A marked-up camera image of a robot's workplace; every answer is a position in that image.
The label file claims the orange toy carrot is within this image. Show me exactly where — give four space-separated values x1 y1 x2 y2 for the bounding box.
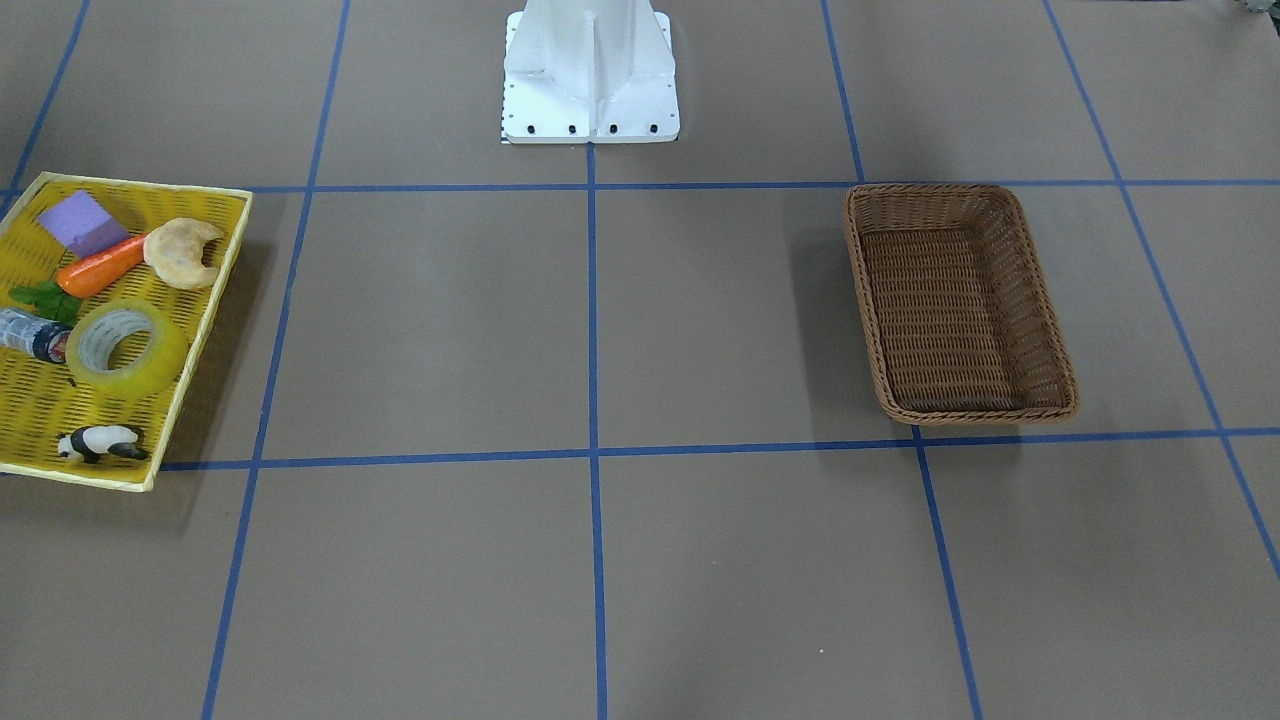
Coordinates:
8 234 145 325

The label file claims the yellow woven plastic basket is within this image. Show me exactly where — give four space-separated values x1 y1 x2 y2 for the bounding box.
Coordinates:
1 172 253 492

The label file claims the brown wicker basket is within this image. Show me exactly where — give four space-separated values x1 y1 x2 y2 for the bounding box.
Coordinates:
844 183 1080 427

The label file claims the toy croissant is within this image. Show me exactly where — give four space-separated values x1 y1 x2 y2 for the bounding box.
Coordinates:
143 217 224 290

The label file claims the toy panda figure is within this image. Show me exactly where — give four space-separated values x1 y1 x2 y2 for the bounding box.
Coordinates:
58 424 148 464

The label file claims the small plastic bottle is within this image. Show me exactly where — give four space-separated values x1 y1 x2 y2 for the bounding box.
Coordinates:
1 307 72 365

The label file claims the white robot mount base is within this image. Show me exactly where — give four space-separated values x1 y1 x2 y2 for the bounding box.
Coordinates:
500 1 681 145

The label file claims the yellow clear tape roll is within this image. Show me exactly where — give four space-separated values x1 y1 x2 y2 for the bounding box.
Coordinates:
67 299 189 400

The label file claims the purple foam block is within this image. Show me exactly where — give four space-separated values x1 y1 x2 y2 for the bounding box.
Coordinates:
37 190 131 259

